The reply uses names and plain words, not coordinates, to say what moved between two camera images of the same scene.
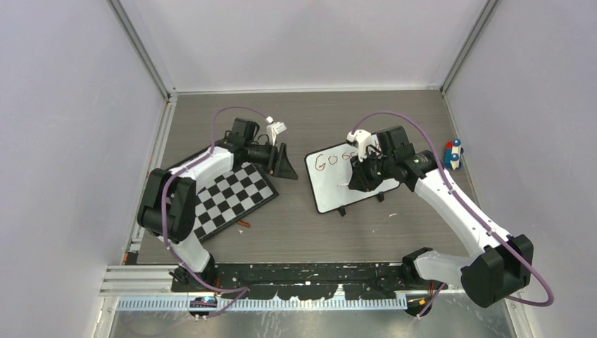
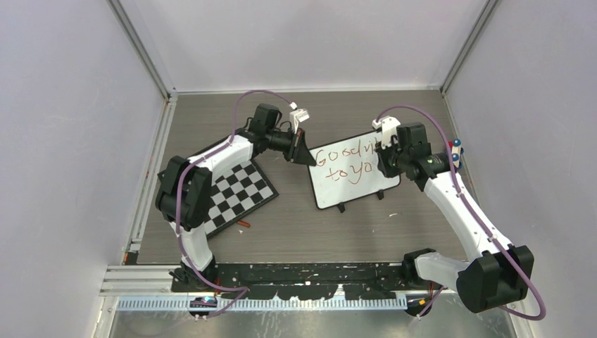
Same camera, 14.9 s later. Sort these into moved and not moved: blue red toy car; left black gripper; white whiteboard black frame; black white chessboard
Moved: left black gripper
Not moved: blue red toy car; white whiteboard black frame; black white chessboard
